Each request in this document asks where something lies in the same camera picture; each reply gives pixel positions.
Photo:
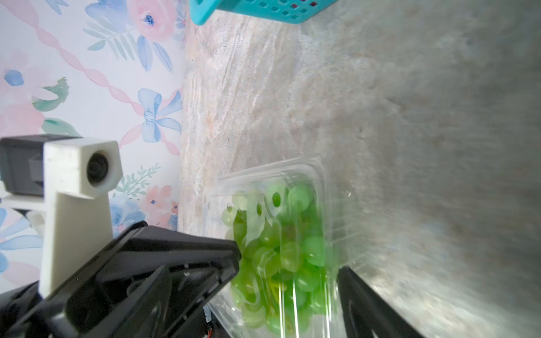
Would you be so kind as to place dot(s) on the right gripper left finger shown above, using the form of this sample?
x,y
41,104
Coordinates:
x,y
98,306

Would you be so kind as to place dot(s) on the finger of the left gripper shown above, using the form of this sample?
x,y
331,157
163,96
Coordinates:
x,y
199,267

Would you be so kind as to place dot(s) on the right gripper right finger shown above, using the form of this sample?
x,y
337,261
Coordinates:
x,y
366,314

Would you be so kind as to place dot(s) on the green grape bunch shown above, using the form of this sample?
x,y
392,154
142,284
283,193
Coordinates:
x,y
278,226

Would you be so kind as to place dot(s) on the clear plastic clamshell container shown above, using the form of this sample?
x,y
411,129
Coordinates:
x,y
333,199

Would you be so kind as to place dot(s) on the teal plastic basket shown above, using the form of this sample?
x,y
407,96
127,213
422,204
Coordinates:
x,y
285,11

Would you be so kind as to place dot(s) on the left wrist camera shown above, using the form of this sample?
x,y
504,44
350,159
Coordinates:
x,y
60,184

